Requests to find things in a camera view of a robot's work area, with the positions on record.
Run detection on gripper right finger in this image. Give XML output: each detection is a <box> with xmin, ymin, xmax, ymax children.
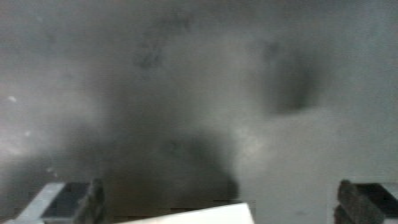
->
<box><xmin>334</xmin><ymin>180</ymin><xmax>398</xmax><ymax>224</ymax></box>

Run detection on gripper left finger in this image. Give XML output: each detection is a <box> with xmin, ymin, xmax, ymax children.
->
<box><xmin>10</xmin><ymin>179</ymin><xmax>106</xmax><ymax>224</ymax></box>

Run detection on white front drawer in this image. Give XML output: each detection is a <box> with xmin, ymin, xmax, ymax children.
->
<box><xmin>117</xmin><ymin>203</ymin><xmax>255</xmax><ymax>224</ymax></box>

